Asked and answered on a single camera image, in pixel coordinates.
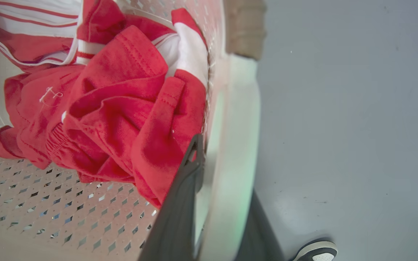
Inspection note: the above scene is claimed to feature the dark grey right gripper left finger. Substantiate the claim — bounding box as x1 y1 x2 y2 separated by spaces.
138 133 206 261

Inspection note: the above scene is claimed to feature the white red-striped garment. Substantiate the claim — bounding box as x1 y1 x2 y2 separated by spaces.
0 0 209 87

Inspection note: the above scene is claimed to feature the beige basket handle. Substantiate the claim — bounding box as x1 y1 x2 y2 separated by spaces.
225 0 267 61

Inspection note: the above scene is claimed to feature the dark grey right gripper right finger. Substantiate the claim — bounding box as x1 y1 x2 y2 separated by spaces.
234 188 286 261

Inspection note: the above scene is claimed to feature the black and white sneaker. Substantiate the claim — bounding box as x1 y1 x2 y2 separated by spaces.
292 239 339 261

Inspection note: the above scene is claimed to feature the red fabric garment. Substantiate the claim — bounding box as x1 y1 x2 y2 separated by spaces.
0 0 209 209

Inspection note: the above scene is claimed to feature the white perforated plastic laundry basket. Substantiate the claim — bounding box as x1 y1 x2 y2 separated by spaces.
0 0 262 261

